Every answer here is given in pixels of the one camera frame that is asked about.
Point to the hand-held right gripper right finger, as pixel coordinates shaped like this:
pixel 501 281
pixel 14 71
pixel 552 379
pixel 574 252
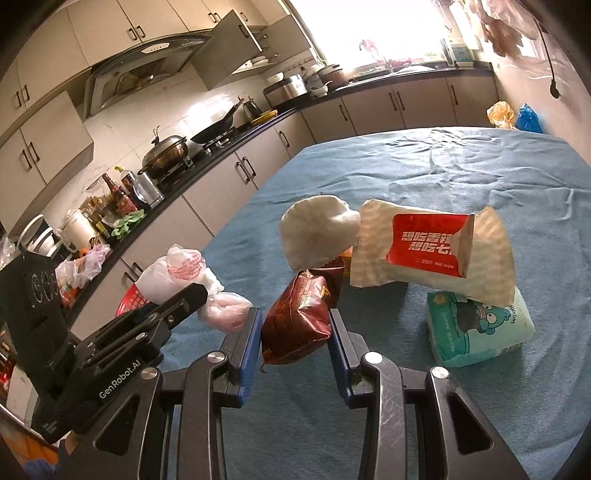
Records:
pixel 337 355

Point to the steel cup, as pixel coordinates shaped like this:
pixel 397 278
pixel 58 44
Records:
pixel 151 191

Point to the clear plastic bag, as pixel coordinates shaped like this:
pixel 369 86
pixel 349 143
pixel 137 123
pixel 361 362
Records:
pixel 9 251

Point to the yellow plate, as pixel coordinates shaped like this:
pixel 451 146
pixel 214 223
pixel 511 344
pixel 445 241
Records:
pixel 263 117

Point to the blue tablecloth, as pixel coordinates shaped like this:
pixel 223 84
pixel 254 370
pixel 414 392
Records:
pixel 415 161

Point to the cluster of small condiment bottles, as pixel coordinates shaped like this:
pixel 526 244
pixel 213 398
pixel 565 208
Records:
pixel 99 212

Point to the green cloth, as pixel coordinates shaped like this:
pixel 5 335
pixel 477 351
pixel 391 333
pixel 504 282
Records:
pixel 129 224

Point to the sauce bottle yellow cap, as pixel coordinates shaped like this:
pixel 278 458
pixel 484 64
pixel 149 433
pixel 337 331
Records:
pixel 131 187

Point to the dark sauce bottle red label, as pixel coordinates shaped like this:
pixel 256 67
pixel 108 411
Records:
pixel 117 198

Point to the grey wall kitchen cabinets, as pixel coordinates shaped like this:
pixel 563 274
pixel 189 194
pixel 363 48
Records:
pixel 46 60

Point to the yellow plastic bag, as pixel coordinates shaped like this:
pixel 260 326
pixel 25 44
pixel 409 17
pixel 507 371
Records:
pixel 501 115

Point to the teal cartoon tissue pack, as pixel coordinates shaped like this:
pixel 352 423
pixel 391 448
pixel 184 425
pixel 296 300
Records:
pixel 480 332

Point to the white dish rack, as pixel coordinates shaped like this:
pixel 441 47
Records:
pixel 41 237

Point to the white paper towel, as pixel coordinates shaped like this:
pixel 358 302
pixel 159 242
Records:
pixel 314 230

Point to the black kitchen countertop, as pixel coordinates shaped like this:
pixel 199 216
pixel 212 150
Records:
pixel 415 74

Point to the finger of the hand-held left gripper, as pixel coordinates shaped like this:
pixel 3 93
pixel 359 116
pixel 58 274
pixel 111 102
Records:
pixel 152 318

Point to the cooking pots with lids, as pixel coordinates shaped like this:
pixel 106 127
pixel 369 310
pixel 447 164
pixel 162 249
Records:
pixel 332 76

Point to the grey base kitchen cabinets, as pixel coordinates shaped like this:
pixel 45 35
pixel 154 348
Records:
pixel 221 175

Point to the small blue white carton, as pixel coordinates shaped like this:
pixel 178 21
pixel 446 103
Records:
pixel 462 55

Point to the pink plastic bag of food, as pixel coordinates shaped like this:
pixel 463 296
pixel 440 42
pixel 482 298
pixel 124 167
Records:
pixel 83 265

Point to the hanging plastic bags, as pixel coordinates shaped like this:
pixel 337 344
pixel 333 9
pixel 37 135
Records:
pixel 503 27

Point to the steel range hood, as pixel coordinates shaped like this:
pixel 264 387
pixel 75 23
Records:
pixel 138 74

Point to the black frying pan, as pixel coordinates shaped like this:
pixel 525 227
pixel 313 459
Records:
pixel 214 129

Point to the white bowl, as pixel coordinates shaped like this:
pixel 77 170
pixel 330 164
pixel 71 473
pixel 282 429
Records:
pixel 321 90

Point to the brown snack packet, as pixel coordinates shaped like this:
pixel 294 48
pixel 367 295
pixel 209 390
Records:
pixel 295 318

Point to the stack of white dishes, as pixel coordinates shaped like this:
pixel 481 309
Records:
pixel 258 60

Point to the white red printed plastic bag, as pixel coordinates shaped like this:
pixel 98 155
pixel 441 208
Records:
pixel 180 272

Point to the kitchen window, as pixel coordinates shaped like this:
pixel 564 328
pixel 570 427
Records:
pixel 378 23

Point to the steel wok with lid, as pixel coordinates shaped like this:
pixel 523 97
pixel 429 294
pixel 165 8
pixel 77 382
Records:
pixel 164 152

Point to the steel rice cooker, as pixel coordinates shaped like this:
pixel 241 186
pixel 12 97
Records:
pixel 286 90

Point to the red plastic basket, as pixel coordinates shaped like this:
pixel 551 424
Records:
pixel 131 300

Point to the dark steel kettle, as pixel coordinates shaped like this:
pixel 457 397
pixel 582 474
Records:
pixel 251 110

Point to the white electric kettle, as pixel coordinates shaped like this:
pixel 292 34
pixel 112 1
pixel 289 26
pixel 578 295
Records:
pixel 78 230

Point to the striped wet wipe packet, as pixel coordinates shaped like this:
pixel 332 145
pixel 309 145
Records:
pixel 415 244

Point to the blue plastic bag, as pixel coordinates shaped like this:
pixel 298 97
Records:
pixel 528 120

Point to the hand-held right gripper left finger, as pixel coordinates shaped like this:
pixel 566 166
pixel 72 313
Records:
pixel 251 341

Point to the red rag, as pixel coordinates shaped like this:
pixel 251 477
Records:
pixel 369 48

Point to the orange cardboard box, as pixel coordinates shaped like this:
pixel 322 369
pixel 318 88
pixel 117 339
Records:
pixel 347 256

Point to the gas stove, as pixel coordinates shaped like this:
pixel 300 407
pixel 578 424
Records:
pixel 217 143

